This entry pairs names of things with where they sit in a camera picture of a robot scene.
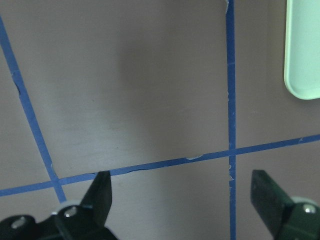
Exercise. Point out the light green tray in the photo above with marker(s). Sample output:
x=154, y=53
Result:
x=302, y=49

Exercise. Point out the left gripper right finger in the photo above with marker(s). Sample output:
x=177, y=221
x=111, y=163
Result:
x=286, y=218

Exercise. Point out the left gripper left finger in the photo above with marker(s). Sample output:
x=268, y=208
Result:
x=83, y=221

